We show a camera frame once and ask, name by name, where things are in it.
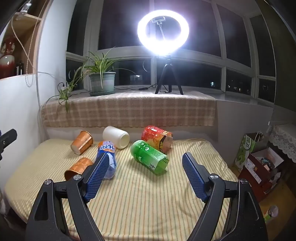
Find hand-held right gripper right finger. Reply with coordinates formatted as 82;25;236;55
181;152;270;241

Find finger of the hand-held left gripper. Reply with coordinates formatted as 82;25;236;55
0;129;18;161

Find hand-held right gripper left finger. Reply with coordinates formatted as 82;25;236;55
25;153;110;241

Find green printed paper cup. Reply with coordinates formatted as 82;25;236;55
130;140;170;175

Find copper metal cup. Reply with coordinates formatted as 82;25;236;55
71;130;94;155
64;158;94;181

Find white plastic cup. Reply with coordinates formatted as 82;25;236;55
102;126;130;149

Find red printed paper cup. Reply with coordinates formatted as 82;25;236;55
141;125;173;155

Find yellow striped mat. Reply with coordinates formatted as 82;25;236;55
3;138;238;241

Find green paper bag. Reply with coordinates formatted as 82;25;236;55
235;132;264;172

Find red cardboard box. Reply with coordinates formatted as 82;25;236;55
238;148;285;202

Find beige plaid cloth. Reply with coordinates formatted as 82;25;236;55
40;90;216;128

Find red porcelain vase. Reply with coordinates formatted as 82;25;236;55
0;36;16;79

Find green pot saucer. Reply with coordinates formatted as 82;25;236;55
90;90;116;97

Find green drink can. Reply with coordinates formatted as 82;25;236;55
264;205;279;223

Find green flower pot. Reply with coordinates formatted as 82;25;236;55
89;72;116;93

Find white lace cloth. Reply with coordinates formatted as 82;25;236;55
268;124;296;163

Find wooden shelf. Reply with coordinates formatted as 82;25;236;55
0;0;53;80

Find black tripod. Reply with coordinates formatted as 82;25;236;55
154;55;184;95

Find spider plant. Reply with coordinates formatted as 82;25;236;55
47;46;139;113

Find white cable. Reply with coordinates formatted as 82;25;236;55
11;0;54;121

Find black power cable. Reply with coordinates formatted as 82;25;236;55
114;86;160;92

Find white ring light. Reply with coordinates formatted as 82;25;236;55
137;10;190;56

